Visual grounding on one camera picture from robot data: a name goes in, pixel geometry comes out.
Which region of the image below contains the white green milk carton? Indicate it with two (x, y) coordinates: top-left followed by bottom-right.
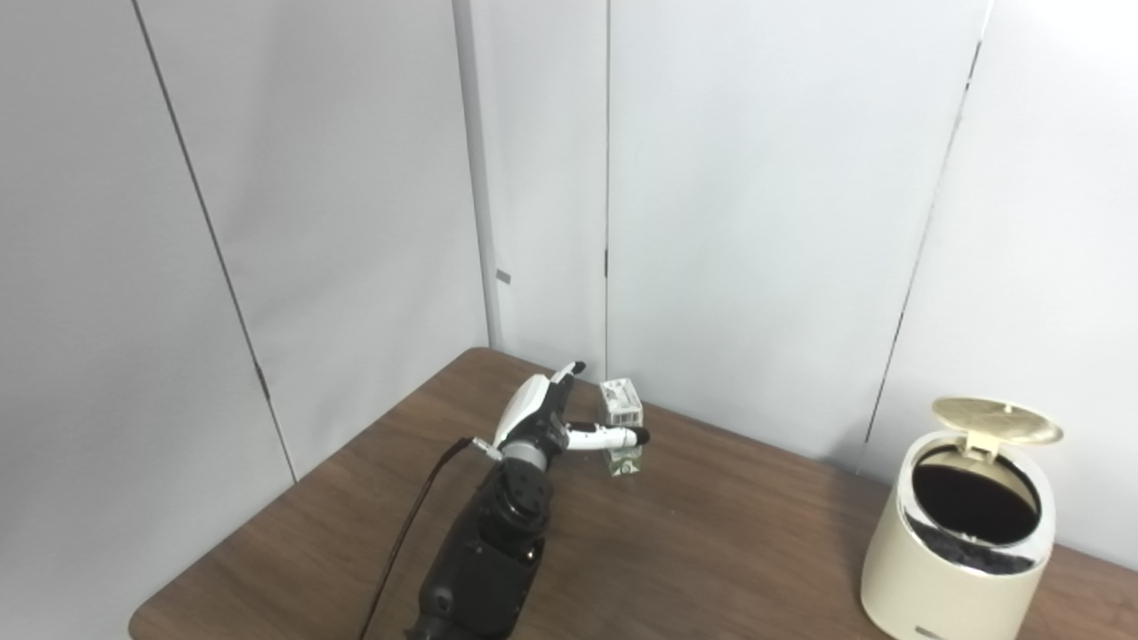
(599, 378), (645, 477)

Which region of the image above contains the cream-colored bin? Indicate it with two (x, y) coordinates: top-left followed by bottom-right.
(860, 396), (1065, 640)

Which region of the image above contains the round cream bin lid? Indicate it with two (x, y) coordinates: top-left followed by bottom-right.
(931, 396), (1064, 461)

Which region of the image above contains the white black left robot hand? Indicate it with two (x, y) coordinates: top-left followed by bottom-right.
(493, 361), (651, 463)

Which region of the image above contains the black bin liner bag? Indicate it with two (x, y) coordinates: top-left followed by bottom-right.
(902, 443), (1041, 577)

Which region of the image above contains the white partition post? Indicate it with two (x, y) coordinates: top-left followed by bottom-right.
(452, 0), (509, 353)

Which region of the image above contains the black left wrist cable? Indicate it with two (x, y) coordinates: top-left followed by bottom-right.
(358, 437), (499, 640)

